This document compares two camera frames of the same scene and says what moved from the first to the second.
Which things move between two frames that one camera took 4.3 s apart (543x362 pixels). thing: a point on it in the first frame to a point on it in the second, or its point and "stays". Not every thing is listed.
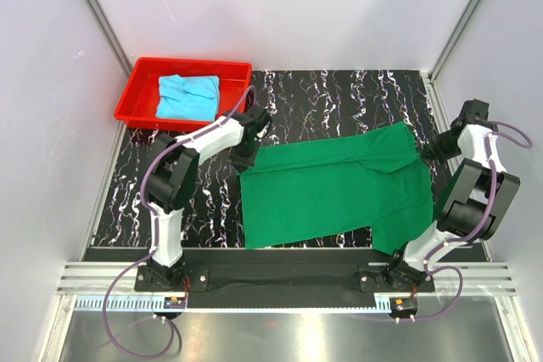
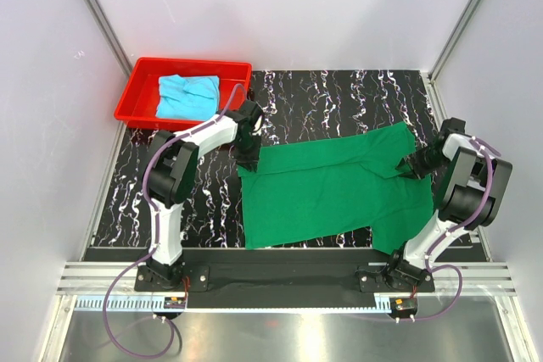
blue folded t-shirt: [195, 98] stays
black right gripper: [432, 151] to [411, 160]
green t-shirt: [379, 181] stays
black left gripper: [241, 164] stays
